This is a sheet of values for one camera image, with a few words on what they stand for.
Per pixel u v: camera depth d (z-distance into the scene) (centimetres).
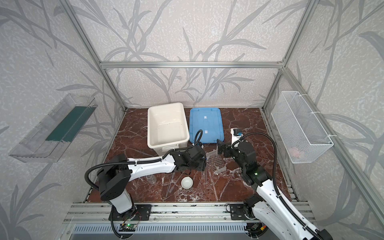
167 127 108
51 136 64
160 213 75
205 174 86
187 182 83
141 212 73
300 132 62
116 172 50
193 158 65
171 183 83
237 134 63
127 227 71
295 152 73
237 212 73
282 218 44
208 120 112
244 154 54
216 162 90
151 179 85
